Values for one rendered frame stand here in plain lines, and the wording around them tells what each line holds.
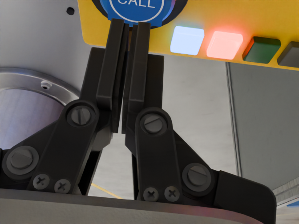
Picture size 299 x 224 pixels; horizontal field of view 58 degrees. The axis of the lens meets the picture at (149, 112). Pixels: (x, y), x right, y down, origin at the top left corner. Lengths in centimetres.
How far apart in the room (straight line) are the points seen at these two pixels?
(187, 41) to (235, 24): 3
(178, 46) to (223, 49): 3
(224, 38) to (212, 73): 174
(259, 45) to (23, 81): 33
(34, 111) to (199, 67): 152
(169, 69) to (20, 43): 154
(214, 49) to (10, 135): 31
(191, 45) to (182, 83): 182
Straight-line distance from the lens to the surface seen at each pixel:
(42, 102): 44
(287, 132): 88
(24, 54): 40
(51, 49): 37
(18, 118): 42
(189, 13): 17
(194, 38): 17
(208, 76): 194
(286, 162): 88
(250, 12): 17
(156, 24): 16
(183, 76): 192
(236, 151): 121
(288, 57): 20
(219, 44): 18
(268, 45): 18
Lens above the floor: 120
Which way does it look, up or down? 31 degrees down
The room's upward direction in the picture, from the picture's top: 176 degrees counter-clockwise
